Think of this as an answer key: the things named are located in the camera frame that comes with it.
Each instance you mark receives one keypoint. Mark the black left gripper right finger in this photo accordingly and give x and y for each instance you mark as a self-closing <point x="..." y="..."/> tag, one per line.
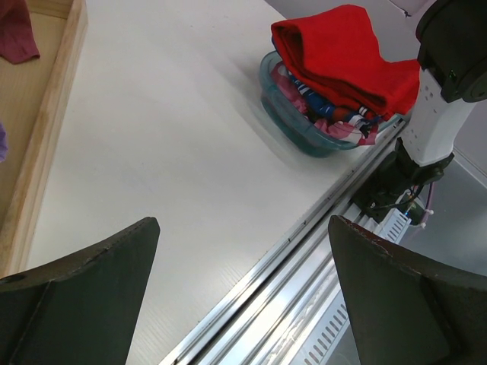
<point x="405" y="308"/>

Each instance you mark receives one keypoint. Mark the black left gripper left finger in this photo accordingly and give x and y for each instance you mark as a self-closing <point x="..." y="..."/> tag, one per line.
<point x="83" y="307"/>

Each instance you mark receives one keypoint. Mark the purple trousers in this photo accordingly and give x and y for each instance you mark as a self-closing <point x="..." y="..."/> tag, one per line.
<point x="3" y="143"/>

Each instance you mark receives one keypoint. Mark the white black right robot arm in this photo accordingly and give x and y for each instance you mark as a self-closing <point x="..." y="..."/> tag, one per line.
<point x="452" y="58"/>

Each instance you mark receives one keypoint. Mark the wooden clothes rack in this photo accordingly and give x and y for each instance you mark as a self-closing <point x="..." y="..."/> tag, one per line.
<point x="34" y="97"/>

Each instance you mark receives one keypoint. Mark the colourful clothes in basin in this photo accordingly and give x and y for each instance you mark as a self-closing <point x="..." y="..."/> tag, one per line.
<point x="340" y="123"/>

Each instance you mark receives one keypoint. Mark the teal plastic basin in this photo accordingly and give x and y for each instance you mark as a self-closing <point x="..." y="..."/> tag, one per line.
<point x="313" y="138"/>

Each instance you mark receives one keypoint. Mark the maroon tank top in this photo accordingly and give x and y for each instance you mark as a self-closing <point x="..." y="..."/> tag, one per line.
<point x="17" y="41"/>

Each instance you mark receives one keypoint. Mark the red folded cloth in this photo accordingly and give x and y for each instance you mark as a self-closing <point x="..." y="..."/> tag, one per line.
<point x="336" y="54"/>

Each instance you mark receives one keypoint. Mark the white slotted cable duct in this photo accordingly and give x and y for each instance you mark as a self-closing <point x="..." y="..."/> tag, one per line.
<point x="331" y="340"/>

